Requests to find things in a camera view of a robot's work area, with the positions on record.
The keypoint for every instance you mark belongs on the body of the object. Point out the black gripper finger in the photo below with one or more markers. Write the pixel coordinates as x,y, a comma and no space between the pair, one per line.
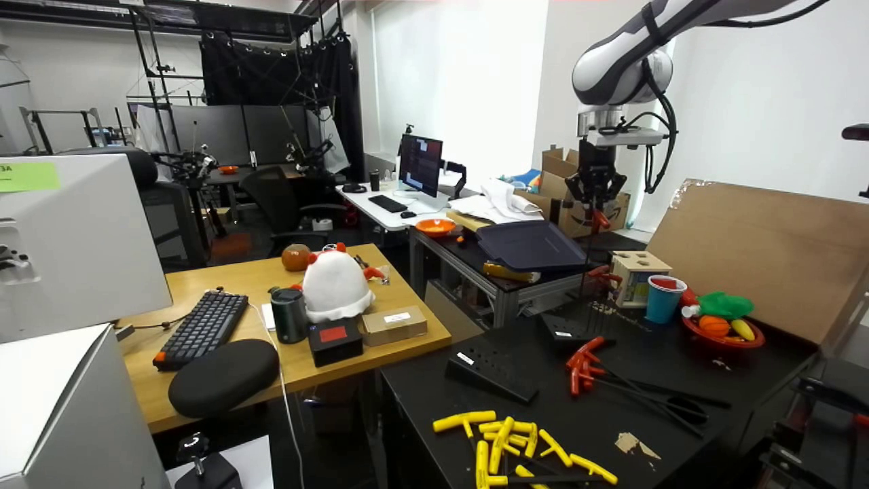
614,194
580,194

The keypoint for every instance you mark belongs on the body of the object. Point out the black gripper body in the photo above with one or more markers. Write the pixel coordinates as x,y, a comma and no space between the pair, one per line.
599,164

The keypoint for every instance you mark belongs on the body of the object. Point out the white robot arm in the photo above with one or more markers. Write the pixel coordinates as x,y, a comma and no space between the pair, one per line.
624,69

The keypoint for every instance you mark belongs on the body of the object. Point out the yellow-brown object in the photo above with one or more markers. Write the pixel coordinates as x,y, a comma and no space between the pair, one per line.
510,273

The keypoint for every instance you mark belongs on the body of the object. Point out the white dome-shaped object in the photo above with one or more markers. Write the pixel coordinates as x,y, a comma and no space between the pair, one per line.
335,285

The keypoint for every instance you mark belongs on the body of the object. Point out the orange round object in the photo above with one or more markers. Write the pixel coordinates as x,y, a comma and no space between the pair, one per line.
297,256

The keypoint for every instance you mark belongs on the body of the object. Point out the cardboard box with smile print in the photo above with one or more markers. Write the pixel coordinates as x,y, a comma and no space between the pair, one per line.
554,167

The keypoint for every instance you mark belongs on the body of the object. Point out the wooden shape sorter box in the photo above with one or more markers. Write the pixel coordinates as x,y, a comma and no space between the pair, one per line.
638,274

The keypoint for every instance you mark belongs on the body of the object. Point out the blue plastic cup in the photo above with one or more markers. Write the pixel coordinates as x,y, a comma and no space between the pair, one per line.
662,304

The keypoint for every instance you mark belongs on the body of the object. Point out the black headphone stand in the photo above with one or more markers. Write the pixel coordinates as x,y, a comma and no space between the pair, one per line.
453,178

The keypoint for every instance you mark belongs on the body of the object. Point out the small red toy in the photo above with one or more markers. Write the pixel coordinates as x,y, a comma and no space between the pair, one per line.
691,301

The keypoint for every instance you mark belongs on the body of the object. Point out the black hex key stand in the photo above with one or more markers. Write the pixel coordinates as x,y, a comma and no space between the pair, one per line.
566,327
493,375

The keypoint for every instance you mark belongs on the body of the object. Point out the green toy vegetable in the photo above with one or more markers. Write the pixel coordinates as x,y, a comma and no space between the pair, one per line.
722,304

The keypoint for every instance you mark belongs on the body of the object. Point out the white desk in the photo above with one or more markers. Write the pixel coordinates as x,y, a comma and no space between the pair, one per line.
425,208

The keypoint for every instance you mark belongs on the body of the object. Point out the laptop with dark screen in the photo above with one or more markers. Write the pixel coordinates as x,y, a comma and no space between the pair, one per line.
422,164

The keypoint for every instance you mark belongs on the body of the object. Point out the orange toy fruit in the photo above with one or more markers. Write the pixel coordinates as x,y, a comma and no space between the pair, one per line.
711,327

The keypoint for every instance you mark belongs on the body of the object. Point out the brown cardboard panel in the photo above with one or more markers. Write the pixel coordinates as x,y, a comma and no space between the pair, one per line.
770,252

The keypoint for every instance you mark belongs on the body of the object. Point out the red bowl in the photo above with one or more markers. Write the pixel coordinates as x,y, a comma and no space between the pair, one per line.
722,345

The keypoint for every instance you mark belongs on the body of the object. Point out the yellow toy fruit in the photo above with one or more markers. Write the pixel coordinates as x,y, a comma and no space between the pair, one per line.
741,328

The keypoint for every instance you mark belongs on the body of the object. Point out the small black keyboard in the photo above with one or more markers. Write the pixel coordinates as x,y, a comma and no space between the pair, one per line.
388,203

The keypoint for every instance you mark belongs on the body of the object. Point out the small cardboard box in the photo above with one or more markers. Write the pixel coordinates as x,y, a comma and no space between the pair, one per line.
395,323

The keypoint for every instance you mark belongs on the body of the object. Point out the tan tape scrap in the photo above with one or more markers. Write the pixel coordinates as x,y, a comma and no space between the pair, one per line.
634,443

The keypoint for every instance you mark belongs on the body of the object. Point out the black box with red label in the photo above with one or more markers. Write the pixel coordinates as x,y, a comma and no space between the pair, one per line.
335,343

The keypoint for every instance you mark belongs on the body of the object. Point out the black office chair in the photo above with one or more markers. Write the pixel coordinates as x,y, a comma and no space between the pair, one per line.
289,203
159,218

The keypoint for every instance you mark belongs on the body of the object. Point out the black cylinder speaker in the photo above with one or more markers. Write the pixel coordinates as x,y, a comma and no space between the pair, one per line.
289,312

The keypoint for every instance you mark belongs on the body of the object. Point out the wooden desk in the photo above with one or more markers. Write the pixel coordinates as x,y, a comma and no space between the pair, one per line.
252,280

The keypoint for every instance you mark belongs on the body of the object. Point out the black curtain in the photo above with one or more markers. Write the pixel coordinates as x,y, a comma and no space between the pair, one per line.
262,70

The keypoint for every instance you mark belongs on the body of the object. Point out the black round cushion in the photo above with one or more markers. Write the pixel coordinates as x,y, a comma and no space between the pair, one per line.
224,375

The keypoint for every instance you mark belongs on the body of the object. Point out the black knobbed stand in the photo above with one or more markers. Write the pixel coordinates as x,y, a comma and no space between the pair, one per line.
208,464

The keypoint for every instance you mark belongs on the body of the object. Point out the white computer monitor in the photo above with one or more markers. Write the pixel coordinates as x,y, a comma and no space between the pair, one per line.
83,246

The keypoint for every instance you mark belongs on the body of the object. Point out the green sticky note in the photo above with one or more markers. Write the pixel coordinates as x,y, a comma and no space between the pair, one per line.
26,175

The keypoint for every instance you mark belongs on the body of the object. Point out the grey metal frame cart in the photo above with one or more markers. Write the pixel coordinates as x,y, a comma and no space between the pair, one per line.
490,292

